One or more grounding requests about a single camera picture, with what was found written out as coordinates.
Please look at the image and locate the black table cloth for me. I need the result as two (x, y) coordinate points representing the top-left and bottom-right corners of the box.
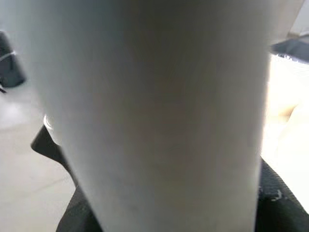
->
(30, 35), (309, 191)

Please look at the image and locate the white plastic children table top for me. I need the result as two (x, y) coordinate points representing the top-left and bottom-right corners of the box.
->
(260, 52), (309, 174)

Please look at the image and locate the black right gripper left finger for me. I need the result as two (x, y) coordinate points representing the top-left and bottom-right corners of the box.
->
(56, 185), (105, 232)

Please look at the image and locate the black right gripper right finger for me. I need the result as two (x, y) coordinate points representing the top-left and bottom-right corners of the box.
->
(254, 160), (309, 232)

